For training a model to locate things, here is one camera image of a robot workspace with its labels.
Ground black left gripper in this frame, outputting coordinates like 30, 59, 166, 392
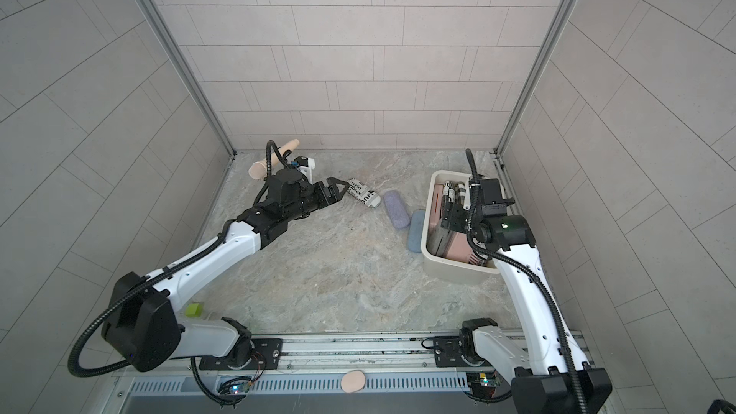
283, 177, 350, 223

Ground pink glasses case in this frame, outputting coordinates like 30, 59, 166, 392
445, 232, 487, 266
429, 184, 445, 230

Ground cream plastic storage box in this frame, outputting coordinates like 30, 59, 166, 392
421, 170, 500, 286

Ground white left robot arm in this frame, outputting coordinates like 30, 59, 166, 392
67, 168, 350, 378

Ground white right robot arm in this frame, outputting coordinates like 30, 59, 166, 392
423, 172, 613, 413

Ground beige microphone head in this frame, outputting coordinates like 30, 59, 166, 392
248, 139, 300, 180

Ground green small block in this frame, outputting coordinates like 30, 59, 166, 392
184, 303, 204, 318

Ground right circuit board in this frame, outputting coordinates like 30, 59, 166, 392
466, 371, 512, 404

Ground circuit board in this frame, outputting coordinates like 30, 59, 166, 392
466, 371, 512, 404
218, 377, 252, 397

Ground pink oval eraser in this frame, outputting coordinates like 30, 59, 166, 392
340, 370, 367, 394

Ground left circuit board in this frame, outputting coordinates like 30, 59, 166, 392
218, 377, 252, 397

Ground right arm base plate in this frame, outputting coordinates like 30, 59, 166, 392
429, 335, 480, 368

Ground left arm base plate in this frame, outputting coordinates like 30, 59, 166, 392
199, 338, 284, 371

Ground aluminium rail frame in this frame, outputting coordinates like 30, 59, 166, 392
111, 330, 596, 381

